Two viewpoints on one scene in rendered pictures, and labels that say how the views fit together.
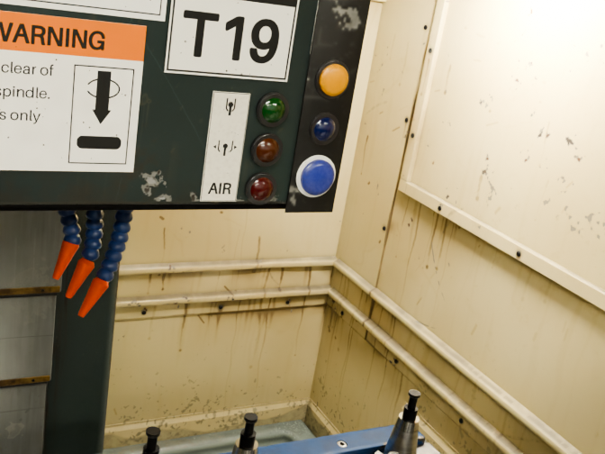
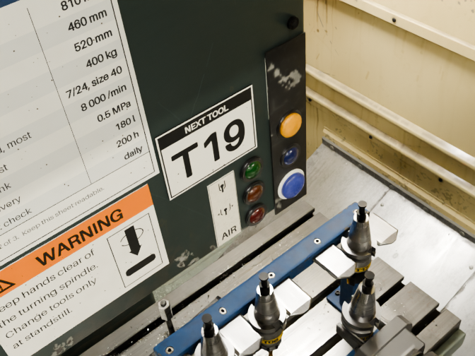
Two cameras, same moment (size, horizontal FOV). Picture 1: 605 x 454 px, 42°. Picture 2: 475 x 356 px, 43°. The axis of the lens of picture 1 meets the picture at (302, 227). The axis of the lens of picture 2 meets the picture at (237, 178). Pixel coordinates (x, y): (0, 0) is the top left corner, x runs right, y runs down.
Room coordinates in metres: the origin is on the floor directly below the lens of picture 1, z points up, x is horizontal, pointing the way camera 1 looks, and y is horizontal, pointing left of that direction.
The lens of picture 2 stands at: (0.20, 0.08, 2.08)
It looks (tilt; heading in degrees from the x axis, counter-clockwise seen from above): 44 degrees down; 356
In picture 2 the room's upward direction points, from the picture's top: 7 degrees counter-clockwise
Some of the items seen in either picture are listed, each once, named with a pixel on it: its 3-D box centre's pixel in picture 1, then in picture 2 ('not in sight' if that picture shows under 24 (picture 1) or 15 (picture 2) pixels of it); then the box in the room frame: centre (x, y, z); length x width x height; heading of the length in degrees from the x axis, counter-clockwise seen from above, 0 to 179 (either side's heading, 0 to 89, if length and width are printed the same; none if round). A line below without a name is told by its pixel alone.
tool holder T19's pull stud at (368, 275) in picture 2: not in sight; (368, 281); (0.71, -0.13, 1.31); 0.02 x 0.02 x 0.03
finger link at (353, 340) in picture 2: not in sight; (349, 340); (0.69, -0.11, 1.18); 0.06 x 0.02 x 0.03; 30
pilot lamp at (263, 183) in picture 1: (261, 188); (256, 215); (0.60, 0.04, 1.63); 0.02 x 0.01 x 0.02; 120
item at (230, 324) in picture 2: not in sight; (242, 337); (0.71, 0.07, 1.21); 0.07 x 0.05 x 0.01; 30
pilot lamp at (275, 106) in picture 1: (273, 110); (252, 169); (0.60, 0.04, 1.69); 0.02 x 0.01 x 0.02; 120
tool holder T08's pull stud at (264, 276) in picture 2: (248, 430); (264, 282); (0.74, 0.02, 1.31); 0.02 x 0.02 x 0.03
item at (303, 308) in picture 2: not in sight; (291, 298); (0.77, -0.03, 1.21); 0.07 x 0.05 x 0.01; 30
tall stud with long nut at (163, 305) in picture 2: not in sight; (167, 318); (0.94, 0.22, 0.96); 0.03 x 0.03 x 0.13
